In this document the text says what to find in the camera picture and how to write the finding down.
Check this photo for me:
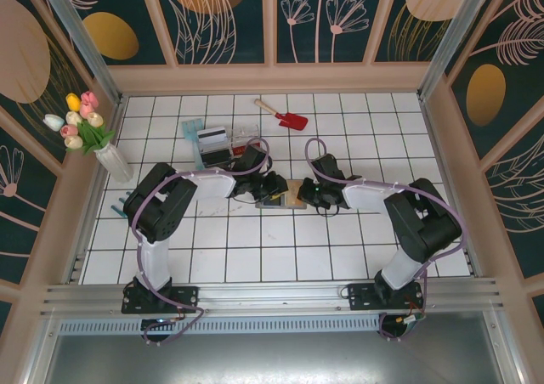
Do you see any tulip bouquet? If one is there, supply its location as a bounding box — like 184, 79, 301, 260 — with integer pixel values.
60, 90, 116, 155

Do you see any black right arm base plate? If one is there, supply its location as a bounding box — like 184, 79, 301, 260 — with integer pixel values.
347, 280, 425, 313

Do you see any aluminium frame post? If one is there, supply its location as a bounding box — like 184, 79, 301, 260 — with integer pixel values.
418, 0, 507, 100
36, 0, 124, 107

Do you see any light blue toy rake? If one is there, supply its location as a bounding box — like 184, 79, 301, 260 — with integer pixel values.
181, 119, 206, 172

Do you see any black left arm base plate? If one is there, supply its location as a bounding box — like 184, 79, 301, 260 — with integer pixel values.
121, 284, 201, 315

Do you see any aluminium mounting rail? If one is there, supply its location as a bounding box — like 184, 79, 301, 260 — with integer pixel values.
40, 277, 505, 318

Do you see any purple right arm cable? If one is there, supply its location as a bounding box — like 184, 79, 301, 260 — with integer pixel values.
304, 136, 467, 342

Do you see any black card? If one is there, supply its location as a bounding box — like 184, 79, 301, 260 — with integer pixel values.
201, 150, 233, 167

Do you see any red toy shovel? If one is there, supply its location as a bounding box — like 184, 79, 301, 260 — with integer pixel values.
253, 98, 309, 132

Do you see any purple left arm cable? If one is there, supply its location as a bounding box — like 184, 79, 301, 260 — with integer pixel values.
129, 136, 273, 347

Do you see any grey card holder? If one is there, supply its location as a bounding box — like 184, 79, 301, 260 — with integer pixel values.
254, 178, 309, 211

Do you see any clear acrylic card organizer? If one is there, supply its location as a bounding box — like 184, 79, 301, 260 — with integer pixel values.
195, 123, 267, 177

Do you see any white ribbed vase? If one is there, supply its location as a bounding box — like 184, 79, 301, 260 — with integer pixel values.
94, 142, 133, 184

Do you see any white magnetic stripe card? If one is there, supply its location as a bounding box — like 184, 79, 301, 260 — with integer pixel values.
196, 127, 227, 148

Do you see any slotted grey cable duct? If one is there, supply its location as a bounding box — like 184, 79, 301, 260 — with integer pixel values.
57, 315, 383, 335

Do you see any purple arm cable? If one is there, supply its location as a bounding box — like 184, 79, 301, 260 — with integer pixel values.
304, 136, 467, 342
129, 136, 273, 347

